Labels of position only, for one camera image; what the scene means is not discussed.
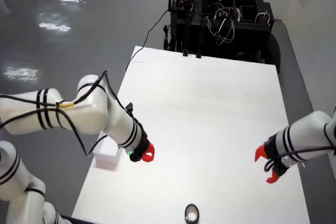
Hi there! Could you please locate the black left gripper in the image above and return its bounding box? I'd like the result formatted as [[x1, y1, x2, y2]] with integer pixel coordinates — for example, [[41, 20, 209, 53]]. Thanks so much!
[[128, 123, 155, 163]]

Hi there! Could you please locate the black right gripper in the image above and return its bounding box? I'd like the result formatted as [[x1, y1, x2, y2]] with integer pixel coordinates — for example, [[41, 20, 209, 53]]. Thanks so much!
[[254, 134, 289, 184]]

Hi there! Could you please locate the black tape roll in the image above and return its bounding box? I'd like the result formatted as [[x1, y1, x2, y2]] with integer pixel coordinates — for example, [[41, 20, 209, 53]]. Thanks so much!
[[184, 203, 200, 222]]

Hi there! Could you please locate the white rectangular bin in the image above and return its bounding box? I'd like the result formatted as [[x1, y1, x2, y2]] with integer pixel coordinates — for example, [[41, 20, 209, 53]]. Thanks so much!
[[93, 133, 122, 171]]

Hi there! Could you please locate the black stand pole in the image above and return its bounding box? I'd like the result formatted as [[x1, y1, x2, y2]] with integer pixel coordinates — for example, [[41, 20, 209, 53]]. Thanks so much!
[[182, 0, 197, 57], [195, 0, 214, 59]]

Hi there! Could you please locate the black equipment cart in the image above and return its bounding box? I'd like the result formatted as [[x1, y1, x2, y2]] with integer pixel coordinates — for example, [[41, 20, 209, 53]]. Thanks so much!
[[162, 0, 281, 74]]

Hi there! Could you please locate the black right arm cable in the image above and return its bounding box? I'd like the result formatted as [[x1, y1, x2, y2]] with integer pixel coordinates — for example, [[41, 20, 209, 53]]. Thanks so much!
[[264, 105, 336, 174]]

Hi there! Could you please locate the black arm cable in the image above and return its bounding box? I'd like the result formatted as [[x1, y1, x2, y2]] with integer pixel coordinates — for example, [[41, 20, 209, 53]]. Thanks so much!
[[0, 70, 132, 156], [264, 105, 336, 174]]

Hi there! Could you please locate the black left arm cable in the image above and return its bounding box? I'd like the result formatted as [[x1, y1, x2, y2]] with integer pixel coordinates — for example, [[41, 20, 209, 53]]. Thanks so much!
[[0, 70, 132, 156]]

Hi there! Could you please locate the long black floor cable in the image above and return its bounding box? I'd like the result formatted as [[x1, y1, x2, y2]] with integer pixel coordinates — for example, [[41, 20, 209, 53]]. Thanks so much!
[[125, 10, 169, 71]]

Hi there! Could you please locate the white wire bundle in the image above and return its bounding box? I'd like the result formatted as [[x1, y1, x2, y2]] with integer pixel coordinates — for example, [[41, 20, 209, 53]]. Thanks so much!
[[206, 2, 242, 46]]

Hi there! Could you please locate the short white looped wire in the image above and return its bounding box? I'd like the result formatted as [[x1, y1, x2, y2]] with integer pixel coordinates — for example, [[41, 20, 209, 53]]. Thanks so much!
[[255, 10, 271, 28]]

